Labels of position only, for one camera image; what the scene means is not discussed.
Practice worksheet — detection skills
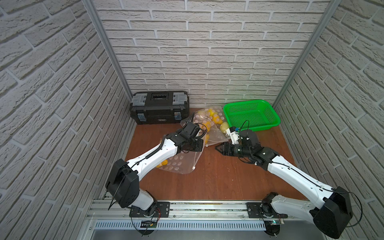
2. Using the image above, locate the dotted zip bag with pears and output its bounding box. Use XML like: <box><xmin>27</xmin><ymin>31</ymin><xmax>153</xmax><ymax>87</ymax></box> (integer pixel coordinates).
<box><xmin>156</xmin><ymin>133</ymin><xmax>205</xmax><ymax>174</ymax></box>

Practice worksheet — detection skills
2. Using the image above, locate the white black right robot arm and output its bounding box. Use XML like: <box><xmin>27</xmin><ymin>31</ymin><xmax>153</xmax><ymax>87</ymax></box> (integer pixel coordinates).
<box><xmin>215</xmin><ymin>129</ymin><xmax>353</xmax><ymax>239</ymax></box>

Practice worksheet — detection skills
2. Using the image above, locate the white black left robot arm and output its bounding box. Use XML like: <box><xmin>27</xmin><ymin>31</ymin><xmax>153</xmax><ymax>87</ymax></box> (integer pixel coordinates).
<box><xmin>105</xmin><ymin>122</ymin><xmax>208</xmax><ymax>216</ymax></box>

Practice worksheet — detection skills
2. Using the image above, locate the clear zip bag with pears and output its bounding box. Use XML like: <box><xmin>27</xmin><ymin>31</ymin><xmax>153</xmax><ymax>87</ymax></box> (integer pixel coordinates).
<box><xmin>181</xmin><ymin>106</ymin><xmax>230</xmax><ymax>147</ymax></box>

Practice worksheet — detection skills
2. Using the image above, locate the green plastic basket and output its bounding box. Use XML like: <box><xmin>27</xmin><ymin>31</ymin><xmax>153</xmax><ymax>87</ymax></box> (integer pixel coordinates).
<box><xmin>223</xmin><ymin>100</ymin><xmax>281</xmax><ymax>132</ymax></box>

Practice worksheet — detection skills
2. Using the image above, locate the black plastic toolbox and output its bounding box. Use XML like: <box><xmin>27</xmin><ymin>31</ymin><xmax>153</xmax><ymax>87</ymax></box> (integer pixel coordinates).
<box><xmin>130</xmin><ymin>91</ymin><xmax>190</xmax><ymax>125</ymax></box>

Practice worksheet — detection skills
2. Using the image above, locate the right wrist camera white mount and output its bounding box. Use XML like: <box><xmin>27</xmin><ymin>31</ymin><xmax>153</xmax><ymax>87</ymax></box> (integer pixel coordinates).
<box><xmin>226</xmin><ymin>127</ymin><xmax>240</xmax><ymax>145</ymax></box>

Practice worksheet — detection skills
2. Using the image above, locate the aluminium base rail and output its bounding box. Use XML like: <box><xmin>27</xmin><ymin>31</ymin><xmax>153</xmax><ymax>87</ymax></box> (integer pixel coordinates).
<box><xmin>84</xmin><ymin>197</ymin><xmax>306</xmax><ymax>235</ymax></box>

